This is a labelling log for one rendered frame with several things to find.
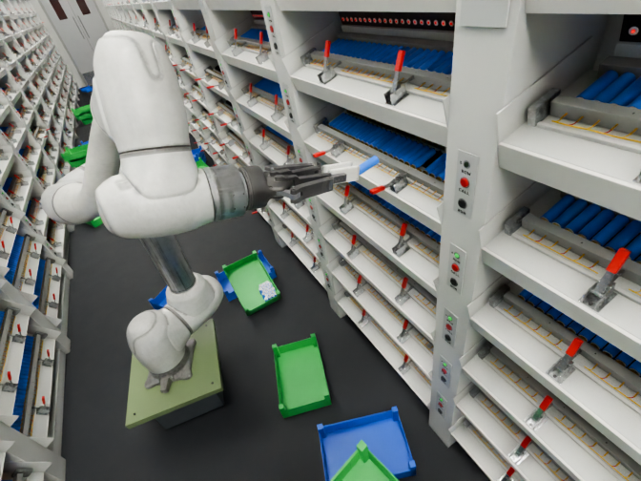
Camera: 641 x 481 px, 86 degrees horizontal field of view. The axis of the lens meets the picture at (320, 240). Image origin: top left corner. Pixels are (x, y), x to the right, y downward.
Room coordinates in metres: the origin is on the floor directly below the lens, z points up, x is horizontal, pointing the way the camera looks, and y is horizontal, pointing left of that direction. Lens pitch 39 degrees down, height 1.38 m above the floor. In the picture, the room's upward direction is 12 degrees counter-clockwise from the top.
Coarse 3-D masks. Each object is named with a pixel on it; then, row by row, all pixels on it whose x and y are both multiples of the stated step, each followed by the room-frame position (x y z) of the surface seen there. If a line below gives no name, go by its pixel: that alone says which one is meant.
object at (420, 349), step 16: (336, 272) 1.08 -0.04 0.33; (352, 272) 1.04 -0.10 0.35; (352, 288) 0.96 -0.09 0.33; (368, 288) 0.93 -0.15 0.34; (368, 304) 0.86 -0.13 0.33; (384, 304) 0.84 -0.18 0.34; (384, 320) 0.78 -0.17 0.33; (400, 320) 0.76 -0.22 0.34; (400, 336) 0.69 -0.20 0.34; (416, 336) 0.68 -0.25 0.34; (416, 352) 0.62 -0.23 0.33; (432, 352) 0.60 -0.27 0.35
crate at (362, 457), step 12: (360, 444) 0.34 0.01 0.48; (360, 456) 0.33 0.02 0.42; (372, 456) 0.32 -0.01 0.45; (348, 468) 0.31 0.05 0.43; (360, 468) 0.31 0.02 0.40; (372, 468) 0.31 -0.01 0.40; (384, 468) 0.29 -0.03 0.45; (336, 480) 0.29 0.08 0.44; (348, 480) 0.29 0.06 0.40; (360, 480) 0.29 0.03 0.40; (372, 480) 0.28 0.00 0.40; (384, 480) 0.28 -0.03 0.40; (396, 480) 0.26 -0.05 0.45
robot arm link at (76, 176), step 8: (80, 168) 0.91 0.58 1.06; (72, 176) 0.88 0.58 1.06; (80, 176) 0.88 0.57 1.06; (56, 184) 0.84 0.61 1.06; (64, 184) 0.82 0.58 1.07; (48, 192) 0.82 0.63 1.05; (48, 200) 0.80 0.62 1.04; (48, 208) 0.79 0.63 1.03; (56, 216) 0.77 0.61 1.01; (72, 224) 0.80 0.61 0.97
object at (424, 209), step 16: (320, 112) 1.12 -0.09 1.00; (336, 112) 1.14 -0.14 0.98; (304, 128) 1.09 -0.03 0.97; (384, 128) 0.94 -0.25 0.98; (320, 144) 1.02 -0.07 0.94; (336, 160) 0.90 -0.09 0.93; (352, 160) 0.87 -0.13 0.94; (368, 176) 0.78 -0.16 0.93; (384, 176) 0.75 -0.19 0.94; (384, 192) 0.70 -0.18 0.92; (400, 192) 0.67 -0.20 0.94; (416, 192) 0.65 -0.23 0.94; (400, 208) 0.66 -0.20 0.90; (416, 208) 0.60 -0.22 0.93; (432, 208) 0.58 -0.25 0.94; (432, 224) 0.56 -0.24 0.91
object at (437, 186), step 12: (324, 132) 1.05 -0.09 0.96; (336, 132) 1.00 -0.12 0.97; (348, 144) 0.92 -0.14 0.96; (360, 144) 0.88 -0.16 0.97; (372, 156) 0.82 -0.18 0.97; (384, 156) 0.79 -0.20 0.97; (384, 168) 0.76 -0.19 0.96; (396, 168) 0.73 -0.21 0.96; (408, 168) 0.70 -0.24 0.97; (420, 180) 0.66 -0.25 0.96; (432, 180) 0.63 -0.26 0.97
